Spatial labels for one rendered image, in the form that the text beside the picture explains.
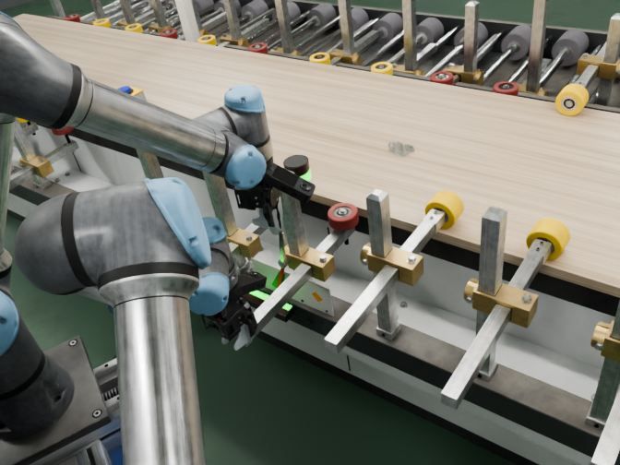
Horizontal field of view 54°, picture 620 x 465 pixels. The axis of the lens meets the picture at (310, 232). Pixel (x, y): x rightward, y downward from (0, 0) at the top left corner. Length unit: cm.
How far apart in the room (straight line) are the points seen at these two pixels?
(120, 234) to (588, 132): 148
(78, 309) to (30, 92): 217
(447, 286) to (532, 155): 44
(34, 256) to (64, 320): 223
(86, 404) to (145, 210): 52
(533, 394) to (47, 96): 112
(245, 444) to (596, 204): 139
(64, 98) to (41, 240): 23
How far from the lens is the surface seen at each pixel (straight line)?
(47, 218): 75
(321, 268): 149
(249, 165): 105
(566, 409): 145
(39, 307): 312
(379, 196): 125
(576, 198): 165
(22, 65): 90
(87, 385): 118
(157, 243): 70
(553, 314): 156
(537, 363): 161
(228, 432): 230
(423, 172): 172
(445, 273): 161
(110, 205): 73
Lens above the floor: 187
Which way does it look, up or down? 39 degrees down
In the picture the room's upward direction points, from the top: 10 degrees counter-clockwise
